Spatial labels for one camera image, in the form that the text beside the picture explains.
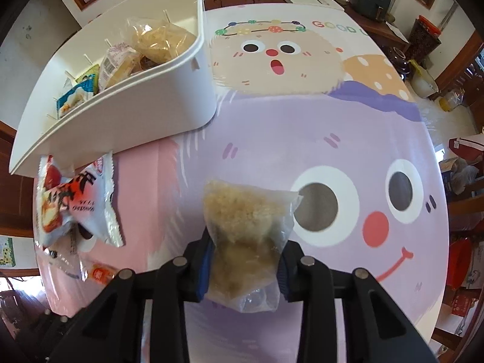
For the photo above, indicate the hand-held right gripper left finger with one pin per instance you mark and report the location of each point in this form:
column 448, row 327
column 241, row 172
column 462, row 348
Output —
column 204, row 272

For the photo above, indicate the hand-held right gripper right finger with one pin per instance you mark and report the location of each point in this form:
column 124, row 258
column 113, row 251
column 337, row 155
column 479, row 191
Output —
column 284, row 278

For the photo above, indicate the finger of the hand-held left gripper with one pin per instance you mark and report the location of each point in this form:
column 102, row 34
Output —
column 60, row 329

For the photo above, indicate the clear rice snack packet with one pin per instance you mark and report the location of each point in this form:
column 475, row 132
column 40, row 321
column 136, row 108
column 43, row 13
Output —
column 242, row 219

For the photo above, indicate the clear orange label packet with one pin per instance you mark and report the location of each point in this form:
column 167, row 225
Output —
column 100, row 274

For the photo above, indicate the red white snack packet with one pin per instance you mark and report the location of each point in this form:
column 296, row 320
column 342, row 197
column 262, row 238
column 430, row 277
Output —
column 79, row 200

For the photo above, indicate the white plastic tray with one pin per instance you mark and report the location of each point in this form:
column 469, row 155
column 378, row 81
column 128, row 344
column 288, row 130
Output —
column 151, row 109

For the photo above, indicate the dark dried fruit packet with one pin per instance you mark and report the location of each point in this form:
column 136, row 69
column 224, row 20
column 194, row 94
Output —
column 149, row 63

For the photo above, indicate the green blue snack packet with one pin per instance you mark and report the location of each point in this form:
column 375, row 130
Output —
column 77, row 92

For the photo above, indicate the white purple print packet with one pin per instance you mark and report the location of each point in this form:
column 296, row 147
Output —
column 117, row 64

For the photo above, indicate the clear bun packet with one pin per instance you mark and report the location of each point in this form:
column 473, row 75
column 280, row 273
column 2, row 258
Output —
column 162, row 39

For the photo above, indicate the cartoon printed tablecloth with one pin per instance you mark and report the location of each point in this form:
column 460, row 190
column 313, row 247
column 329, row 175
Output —
column 302, row 121

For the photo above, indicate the red plastic bag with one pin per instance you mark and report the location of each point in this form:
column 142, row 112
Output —
column 467, row 262

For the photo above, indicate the red printed box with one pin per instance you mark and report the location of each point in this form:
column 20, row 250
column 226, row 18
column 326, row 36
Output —
column 467, row 302

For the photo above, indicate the brown cardboard box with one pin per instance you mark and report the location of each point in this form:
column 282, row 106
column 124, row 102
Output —
column 461, row 176

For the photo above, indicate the red white bag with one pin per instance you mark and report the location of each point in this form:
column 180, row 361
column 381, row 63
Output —
column 467, row 146

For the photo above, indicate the white plastic bucket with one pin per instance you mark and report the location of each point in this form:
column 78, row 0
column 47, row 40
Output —
column 423, row 81

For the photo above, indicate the dark round pot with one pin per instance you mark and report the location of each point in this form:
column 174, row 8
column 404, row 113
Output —
column 400, row 64

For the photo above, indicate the yellow filled jar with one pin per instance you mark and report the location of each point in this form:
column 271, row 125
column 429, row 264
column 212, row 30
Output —
column 452, row 100

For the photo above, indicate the red lidded jar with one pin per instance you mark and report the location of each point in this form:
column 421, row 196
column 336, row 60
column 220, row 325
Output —
column 425, row 37

